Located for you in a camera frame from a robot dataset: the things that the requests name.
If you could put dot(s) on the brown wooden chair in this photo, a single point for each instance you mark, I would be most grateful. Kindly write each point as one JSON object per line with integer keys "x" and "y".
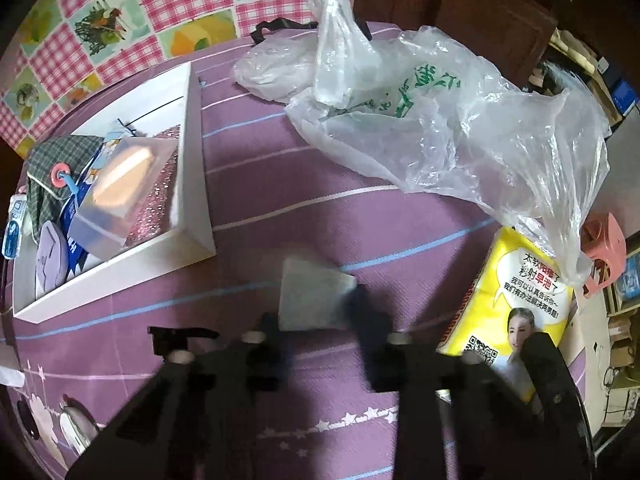
{"x": 475, "y": 15}

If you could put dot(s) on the lilac round pad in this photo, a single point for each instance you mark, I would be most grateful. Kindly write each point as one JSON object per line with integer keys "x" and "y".
{"x": 50, "y": 260}

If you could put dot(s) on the large clear plastic bag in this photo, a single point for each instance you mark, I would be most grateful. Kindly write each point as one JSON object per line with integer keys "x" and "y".
{"x": 475, "y": 150}

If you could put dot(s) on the pink glitter sponge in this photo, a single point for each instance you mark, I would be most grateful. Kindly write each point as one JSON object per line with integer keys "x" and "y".
{"x": 155, "y": 215}

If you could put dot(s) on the small clear plastic bag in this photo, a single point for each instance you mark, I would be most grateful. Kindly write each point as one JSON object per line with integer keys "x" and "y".
{"x": 270, "y": 70}

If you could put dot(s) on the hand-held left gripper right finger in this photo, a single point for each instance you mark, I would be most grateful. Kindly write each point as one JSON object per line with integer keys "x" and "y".
{"x": 372, "y": 350}

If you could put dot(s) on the beige shoes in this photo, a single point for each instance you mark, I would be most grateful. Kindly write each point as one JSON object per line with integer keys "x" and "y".
{"x": 575, "y": 52}

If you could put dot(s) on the dark blue packet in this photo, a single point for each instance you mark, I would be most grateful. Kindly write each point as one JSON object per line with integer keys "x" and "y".
{"x": 75, "y": 255}

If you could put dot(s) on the black oval gadget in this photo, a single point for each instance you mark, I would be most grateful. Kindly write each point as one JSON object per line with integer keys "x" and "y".
{"x": 27, "y": 417}

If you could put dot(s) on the green plaid slippers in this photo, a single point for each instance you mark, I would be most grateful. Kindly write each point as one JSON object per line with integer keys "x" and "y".
{"x": 45, "y": 175}

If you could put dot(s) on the clear box with peach sponge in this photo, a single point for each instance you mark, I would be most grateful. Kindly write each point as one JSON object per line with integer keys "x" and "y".
{"x": 120, "y": 185}

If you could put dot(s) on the yellow tissue pack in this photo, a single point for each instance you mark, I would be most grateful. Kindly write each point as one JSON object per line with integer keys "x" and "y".
{"x": 500, "y": 300}

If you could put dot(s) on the white thin pad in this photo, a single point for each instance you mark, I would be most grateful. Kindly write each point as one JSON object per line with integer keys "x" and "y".
{"x": 310, "y": 295}

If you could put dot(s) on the pink plastic stool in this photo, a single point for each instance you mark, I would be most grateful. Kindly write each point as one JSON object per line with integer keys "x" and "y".
{"x": 607, "y": 245}

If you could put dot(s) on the blue box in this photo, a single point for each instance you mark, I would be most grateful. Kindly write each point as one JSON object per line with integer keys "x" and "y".
{"x": 625, "y": 97}

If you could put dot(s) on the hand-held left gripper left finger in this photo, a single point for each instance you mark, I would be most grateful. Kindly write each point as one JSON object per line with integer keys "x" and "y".
{"x": 265, "y": 355}

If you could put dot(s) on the white shallow box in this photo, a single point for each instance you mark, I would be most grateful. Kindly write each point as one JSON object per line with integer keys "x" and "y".
{"x": 195, "y": 185}

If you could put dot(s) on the blue white printed packet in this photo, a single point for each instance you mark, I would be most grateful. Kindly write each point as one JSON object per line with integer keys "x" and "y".
{"x": 97, "y": 165}

